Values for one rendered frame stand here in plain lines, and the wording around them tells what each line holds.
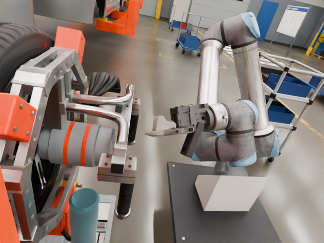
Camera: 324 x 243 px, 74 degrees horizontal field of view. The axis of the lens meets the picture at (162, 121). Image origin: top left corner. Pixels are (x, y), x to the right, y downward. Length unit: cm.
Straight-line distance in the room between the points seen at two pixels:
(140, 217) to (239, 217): 64
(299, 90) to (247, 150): 158
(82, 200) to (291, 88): 194
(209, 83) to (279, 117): 149
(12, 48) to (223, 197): 115
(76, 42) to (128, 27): 352
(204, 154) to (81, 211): 44
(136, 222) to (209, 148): 94
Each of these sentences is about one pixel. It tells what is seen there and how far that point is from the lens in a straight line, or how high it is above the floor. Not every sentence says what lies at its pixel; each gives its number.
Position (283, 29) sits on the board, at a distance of 1092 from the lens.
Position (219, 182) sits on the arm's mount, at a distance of 120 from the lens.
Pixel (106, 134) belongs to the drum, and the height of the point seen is 91.
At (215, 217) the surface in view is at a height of 30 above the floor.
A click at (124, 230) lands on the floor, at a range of 154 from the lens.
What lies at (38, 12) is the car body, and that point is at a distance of 325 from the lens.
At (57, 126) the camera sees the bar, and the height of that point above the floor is 93.
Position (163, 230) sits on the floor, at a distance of 158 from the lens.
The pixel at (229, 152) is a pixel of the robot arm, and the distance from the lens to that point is 75.
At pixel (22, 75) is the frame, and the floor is 111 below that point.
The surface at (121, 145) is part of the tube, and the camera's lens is 50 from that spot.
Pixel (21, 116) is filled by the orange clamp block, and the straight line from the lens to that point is 45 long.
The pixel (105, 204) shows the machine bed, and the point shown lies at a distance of 154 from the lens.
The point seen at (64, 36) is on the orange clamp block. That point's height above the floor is 114.
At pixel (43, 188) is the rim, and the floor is 61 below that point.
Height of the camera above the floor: 132
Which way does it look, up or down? 31 degrees down
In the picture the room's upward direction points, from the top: 13 degrees clockwise
